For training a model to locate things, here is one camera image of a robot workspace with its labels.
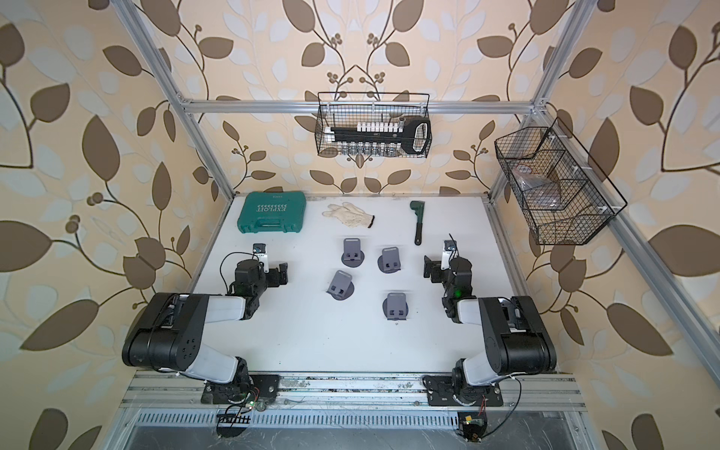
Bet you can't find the grey phone stand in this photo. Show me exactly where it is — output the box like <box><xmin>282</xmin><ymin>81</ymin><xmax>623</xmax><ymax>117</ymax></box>
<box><xmin>326</xmin><ymin>270</ymin><xmax>354</xmax><ymax>301</ymax></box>
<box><xmin>382</xmin><ymin>292</ymin><xmax>409</xmax><ymax>321</ymax></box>
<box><xmin>341</xmin><ymin>237</ymin><xmax>365</xmax><ymax>268</ymax></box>
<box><xmin>378</xmin><ymin>247</ymin><xmax>401</xmax><ymax>274</ymax></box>

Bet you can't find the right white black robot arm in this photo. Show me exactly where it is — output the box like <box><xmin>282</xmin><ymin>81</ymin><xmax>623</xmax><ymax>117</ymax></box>
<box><xmin>423</xmin><ymin>255</ymin><xmax>557</xmax><ymax>403</ymax></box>

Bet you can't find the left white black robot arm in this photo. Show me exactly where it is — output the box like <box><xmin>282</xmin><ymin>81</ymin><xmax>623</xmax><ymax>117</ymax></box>
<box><xmin>122</xmin><ymin>258</ymin><xmax>288</xmax><ymax>402</ymax></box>

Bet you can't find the green plastic tool case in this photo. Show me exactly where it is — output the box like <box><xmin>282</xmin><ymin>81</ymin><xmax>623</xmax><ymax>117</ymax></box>
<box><xmin>237</xmin><ymin>191</ymin><xmax>307</xmax><ymax>234</ymax></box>

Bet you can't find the plastic bag in basket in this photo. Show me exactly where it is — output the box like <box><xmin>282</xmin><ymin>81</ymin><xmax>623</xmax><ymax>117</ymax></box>
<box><xmin>513</xmin><ymin>165</ymin><xmax>562</xmax><ymax>210</ymax></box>

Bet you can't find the socket bit set holder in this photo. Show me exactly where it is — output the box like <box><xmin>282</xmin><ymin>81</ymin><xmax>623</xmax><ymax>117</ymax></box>
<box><xmin>322</xmin><ymin>116</ymin><xmax>431</xmax><ymax>156</ymax></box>

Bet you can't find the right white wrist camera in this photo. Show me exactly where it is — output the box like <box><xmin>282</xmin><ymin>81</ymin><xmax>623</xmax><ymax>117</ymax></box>
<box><xmin>441</xmin><ymin>239</ymin><xmax>458</xmax><ymax>270</ymax></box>

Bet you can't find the green black handled tool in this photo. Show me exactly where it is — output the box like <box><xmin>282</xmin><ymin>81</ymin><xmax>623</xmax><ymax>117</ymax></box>
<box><xmin>410</xmin><ymin>201</ymin><xmax>425</xmax><ymax>246</ymax></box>

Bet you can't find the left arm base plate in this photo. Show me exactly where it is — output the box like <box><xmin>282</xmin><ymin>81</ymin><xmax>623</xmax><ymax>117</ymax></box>
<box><xmin>201</xmin><ymin>373</ymin><xmax>281</xmax><ymax>405</ymax></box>

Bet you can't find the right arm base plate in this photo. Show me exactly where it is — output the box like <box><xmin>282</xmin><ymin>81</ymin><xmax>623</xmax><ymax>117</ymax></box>
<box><xmin>421</xmin><ymin>375</ymin><xmax>504</xmax><ymax>408</ymax></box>

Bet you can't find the right black wire basket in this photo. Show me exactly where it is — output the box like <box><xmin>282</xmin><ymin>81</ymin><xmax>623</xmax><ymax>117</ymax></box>
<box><xmin>494</xmin><ymin>118</ymin><xmax>628</xmax><ymax>246</ymax></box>

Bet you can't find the black wire basket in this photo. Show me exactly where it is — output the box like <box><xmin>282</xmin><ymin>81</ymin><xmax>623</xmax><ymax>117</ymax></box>
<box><xmin>314</xmin><ymin>91</ymin><xmax>432</xmax><ymax>158</ymax></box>
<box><xmin>494</xmin><ymin>118</ymin><xmax>628</xmax><ymax>246</ymax></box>

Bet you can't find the back black wire basket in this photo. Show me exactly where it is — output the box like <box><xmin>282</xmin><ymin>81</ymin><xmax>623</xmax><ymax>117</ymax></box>
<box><xmin>314</xmin><ymin>91</ymin><xmax>432</xmax><ymax>158</ymax></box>

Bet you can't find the aluminium mounting rail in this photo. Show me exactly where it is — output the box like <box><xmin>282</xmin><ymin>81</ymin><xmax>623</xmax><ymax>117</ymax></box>
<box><xmin>120</xmin><ymin>371</ymin><xmax>587</xmax><ymax>413</ymax></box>

